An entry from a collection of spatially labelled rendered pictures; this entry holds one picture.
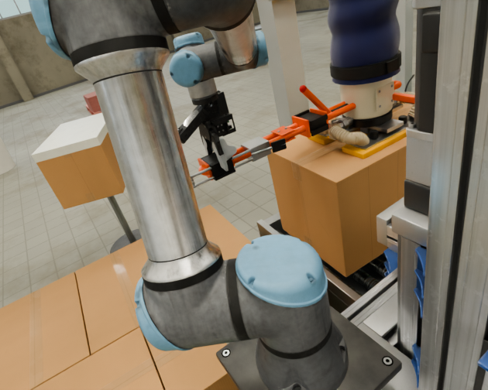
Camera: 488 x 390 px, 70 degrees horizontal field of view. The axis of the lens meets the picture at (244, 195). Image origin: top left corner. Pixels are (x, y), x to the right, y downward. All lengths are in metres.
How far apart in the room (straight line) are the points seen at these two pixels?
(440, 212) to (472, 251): 0.05
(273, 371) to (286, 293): 0.17
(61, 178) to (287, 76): 1.54
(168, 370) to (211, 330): 0.86
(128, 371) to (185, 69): 1.04
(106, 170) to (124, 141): 1.90
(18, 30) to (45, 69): 1.23
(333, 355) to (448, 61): 0.42
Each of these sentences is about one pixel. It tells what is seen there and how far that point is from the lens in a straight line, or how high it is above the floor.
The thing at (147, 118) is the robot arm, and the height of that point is 1.48.
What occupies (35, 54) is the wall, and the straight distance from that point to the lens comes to 13.60.
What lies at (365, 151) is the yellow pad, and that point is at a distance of 1.20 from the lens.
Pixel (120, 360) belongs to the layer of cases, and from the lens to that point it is 1.47.
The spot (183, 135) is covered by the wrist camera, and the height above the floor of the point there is 1.29.
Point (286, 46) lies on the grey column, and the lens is 2.28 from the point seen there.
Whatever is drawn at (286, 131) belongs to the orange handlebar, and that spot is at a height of 1.17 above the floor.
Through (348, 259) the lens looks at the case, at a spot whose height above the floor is 0.71.
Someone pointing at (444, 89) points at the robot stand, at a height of 1.47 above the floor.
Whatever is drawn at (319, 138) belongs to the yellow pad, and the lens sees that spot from 1.33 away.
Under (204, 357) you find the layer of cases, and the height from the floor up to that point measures 0.54.
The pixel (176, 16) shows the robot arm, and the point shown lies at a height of 1.57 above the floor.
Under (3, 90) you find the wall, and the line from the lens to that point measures 13.64.
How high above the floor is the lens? 1.58
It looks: 30 degrees down
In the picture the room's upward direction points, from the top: 15 degrees counter-clockwise
